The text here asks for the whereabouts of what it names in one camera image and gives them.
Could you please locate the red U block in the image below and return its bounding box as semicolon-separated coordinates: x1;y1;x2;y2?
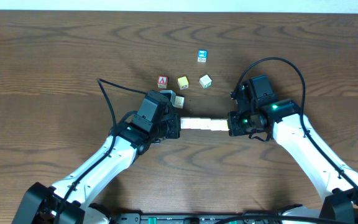
180;118;192;129

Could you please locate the fifth row block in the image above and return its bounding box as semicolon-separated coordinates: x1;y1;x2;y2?
219;119;229;131

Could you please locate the yellow block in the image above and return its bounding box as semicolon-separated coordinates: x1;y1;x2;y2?
208;119;220;131
178;77;189;90
199;118;211;130

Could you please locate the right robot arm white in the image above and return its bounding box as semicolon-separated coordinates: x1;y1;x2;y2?
228;98;358;223

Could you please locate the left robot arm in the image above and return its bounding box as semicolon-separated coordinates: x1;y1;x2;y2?
13;111;180;224

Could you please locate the red A block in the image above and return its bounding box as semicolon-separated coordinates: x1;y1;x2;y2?
157;76;168;89

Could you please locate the white green block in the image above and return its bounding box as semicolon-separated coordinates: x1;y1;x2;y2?
200;74;213;88

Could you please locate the blue letter block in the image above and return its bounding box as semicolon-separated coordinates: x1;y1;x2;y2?
197;50;208;63

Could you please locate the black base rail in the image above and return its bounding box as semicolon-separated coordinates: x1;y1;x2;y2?
110;212;289;224

